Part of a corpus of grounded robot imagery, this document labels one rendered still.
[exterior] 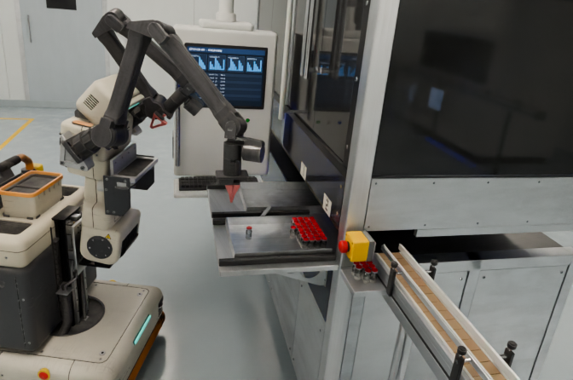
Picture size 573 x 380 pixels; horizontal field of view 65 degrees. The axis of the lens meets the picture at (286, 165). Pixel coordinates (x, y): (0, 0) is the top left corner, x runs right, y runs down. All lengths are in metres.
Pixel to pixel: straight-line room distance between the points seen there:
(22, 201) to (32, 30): 5.16
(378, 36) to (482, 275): 1.00
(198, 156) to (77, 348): 1.01
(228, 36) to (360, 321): 1.40
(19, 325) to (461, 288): 1.70
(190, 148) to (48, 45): 4.86
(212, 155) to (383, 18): 1.33
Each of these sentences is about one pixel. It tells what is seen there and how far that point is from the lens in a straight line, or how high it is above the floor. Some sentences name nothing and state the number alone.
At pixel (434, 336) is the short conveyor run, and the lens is 1.30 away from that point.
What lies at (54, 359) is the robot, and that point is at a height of 0.28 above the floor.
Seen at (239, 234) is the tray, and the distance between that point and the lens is 1.70.
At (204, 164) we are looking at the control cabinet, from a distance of 2.40.
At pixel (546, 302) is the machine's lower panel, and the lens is 2.17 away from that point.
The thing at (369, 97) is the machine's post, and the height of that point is 1.46.
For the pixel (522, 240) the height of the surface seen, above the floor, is 0.86.
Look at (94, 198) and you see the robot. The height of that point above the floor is 0.91.
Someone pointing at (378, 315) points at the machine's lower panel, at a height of 0.66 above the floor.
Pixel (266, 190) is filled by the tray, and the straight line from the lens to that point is 2.08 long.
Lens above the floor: 1.71
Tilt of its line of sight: 20 degrees down
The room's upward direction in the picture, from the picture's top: 5 degrees clockwise
